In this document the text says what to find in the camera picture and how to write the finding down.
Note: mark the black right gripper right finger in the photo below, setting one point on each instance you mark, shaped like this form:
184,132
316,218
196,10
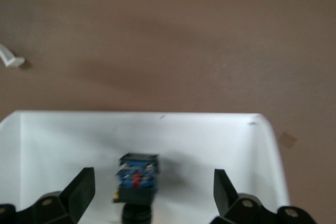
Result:
223,195

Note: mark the yellow push button switch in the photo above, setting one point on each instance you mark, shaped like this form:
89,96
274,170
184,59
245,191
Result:
137,179

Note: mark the white plastic drawer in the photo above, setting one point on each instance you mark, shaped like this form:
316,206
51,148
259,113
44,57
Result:
65,142

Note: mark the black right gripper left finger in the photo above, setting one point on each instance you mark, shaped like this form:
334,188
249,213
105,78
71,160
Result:
78,195

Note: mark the white curved plastic piece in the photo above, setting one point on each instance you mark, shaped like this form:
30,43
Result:
9,60

